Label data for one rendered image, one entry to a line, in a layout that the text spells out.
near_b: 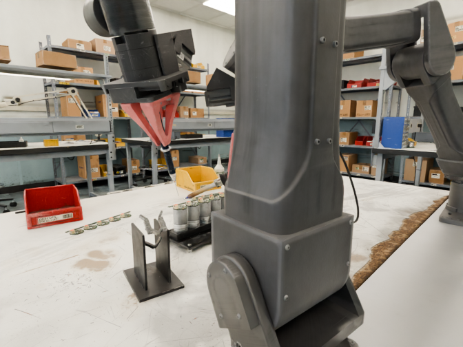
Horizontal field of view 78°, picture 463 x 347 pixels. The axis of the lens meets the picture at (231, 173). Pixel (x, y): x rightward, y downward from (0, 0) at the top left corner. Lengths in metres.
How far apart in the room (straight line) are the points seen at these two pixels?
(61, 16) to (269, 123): 5.05
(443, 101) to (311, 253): 0.56
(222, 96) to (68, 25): 4.76
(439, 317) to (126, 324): 0.34
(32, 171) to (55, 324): 4.53
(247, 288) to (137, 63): 0.31
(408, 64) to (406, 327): 0.45
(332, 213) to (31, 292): 0.38
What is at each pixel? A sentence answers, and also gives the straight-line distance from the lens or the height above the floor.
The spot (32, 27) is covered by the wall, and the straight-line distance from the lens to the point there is 5.02.
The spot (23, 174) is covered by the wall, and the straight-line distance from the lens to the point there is 4.87.
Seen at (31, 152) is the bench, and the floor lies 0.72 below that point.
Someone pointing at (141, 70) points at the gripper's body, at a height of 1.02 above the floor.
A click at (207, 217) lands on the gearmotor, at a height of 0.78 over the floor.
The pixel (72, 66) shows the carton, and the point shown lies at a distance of 2.86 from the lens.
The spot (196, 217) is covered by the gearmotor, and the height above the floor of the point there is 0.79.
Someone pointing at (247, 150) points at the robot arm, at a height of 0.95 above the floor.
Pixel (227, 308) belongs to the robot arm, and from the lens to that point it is 0.18.
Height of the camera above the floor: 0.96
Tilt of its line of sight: 11 degrees down
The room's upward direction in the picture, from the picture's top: straight up
